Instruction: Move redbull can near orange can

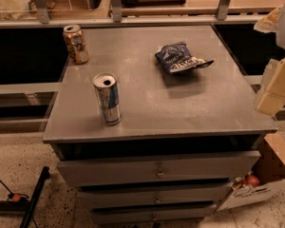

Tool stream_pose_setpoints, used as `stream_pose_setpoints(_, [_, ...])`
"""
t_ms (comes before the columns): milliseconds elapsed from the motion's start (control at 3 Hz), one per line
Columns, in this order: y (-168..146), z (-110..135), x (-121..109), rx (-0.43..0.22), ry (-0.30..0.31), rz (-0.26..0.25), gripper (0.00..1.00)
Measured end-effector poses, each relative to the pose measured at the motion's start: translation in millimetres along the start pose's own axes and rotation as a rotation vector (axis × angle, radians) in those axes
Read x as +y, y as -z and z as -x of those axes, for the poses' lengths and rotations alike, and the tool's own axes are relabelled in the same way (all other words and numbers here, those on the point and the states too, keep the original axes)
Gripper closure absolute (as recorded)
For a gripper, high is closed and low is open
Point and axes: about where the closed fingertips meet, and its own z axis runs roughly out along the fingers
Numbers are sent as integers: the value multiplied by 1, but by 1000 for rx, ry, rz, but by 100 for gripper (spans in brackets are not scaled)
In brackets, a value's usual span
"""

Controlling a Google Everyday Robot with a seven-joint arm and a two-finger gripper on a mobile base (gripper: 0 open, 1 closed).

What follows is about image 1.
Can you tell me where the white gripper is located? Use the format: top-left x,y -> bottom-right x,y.
254,3 -> 285,116

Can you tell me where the redbull can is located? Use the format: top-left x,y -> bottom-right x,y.
93,73 -> 121,124

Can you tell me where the orange soda can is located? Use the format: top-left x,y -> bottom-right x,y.
63,25 -> 89,64

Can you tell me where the blue chip bag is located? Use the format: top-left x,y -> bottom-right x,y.
155,42 -> 214,75

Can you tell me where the cardboard box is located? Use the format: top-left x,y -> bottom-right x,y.
218,132 -> 285,211

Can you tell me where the grey drawer cabinet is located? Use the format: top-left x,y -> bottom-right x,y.
44,26 -> 276,216

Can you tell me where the top drawer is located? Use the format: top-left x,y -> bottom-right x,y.
57,151 -> 260,186

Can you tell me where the drawer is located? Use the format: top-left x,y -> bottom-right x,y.
92,204 -> 217,224
77,183 -> 231,209
57,151 -> 260,186

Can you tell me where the middle drawer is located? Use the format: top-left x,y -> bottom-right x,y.
77,183 -> 231,209

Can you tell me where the bottom drawer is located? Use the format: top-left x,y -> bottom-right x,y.
92,204 -> 217,224

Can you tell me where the black tripod leg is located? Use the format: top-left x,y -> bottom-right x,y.
19,166 -> 49,228

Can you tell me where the metal railing frame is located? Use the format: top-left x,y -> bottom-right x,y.
0,0 -> 285,29

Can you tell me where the black cable with orange clip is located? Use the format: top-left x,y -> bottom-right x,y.
0,169 -> 30,204

